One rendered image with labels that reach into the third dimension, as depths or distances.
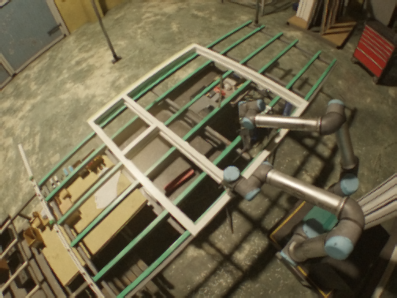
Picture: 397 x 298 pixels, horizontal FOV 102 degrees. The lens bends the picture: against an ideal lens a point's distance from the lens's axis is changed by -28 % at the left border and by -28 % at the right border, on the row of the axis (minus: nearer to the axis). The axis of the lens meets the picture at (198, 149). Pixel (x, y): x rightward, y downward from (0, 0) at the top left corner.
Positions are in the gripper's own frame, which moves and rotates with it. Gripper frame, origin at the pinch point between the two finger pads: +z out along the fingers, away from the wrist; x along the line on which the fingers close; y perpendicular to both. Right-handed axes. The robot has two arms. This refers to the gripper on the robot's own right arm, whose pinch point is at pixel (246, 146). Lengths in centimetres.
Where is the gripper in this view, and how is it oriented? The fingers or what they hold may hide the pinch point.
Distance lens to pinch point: 170.1
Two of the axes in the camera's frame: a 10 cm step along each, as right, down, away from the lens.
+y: -9.1, 0.7, -4.1
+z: 0.6, 10.0, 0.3
